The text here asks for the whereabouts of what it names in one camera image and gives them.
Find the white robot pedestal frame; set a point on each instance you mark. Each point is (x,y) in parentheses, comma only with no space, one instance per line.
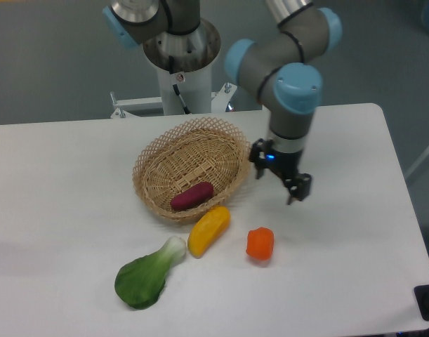
(183,93)

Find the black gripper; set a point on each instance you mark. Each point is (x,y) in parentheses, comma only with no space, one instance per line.
(265,155)

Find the orange bell pepper toy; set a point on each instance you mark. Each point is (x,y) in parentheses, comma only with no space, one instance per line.
(260,243)

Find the woven wicker basket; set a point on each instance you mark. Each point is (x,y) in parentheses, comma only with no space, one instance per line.
(201,149)

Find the yellow mango toy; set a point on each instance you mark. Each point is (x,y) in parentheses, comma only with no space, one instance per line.
(207,230)

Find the green bok choy toy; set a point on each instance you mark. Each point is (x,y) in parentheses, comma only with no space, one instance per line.
(139,283)

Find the purple sweet potato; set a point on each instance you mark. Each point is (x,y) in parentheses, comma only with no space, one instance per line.
(192,197)

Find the white frame post right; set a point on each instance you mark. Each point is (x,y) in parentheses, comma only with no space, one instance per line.
(419,165)

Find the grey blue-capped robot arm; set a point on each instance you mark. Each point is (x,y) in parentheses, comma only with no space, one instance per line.
(182,46)

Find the black device at table edge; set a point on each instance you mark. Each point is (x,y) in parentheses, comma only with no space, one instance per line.
(422,298)

